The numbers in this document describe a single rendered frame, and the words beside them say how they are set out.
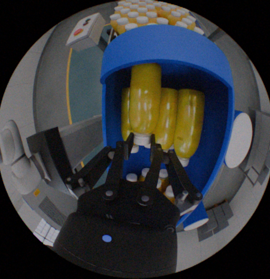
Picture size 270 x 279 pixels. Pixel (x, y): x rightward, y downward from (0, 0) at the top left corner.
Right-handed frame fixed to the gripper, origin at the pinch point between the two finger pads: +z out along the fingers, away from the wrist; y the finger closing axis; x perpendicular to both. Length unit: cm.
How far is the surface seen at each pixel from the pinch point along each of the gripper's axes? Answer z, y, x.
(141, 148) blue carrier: 15.7, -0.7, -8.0
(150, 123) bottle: 0.6, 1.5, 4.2
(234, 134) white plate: 9.6, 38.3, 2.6
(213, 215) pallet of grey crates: 72, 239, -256
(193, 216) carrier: 18, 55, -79
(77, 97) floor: 112, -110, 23
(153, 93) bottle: 0.7, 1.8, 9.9
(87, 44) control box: 9.4, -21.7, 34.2
